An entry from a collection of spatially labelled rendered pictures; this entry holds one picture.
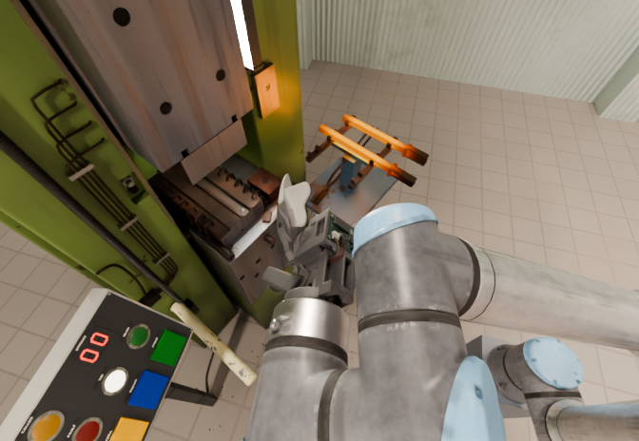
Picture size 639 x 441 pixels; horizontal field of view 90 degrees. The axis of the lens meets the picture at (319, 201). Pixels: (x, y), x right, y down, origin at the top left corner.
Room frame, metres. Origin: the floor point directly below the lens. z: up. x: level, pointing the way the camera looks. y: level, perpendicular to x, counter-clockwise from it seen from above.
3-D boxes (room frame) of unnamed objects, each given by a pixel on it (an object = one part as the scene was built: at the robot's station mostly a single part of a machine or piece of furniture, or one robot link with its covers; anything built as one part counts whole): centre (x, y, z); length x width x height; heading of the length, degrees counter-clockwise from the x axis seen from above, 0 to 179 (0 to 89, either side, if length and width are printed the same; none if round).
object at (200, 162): (0.73, 0.44, 1.32); 0.42 x 0.20 x 0.10; 52
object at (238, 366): (0.27, 0.41, 0.62); 0.44 x 0.05 x 0.05; 52
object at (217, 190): (0.75, 0.42, 0.99); 0.42 x 0.05 x 0.01; 52
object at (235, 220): (0.73, 0.44, 0.96); 0.42 x 0.20 x 0.09; 52
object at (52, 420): (0.00, 0.54, 1.16); 0.05 x 0.03 x 0.04; 142
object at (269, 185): (0.78, 0.21, 0.95); 0.12 x 0.09 x 0.07; 52
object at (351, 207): (0.91, -0.14, 0.75); 0.40 x 0.30 x 0.02; 140
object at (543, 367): (0.16, -0.72, 0.79); 0.17 x 0.15 x 0.18; 179
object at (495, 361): (0.17, -0.72, 0.65); 0.19 x 0.19 x 0.10
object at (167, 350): (0.17, 0.41, 1.01); 0.07 x 0.05 x 0.07; 167
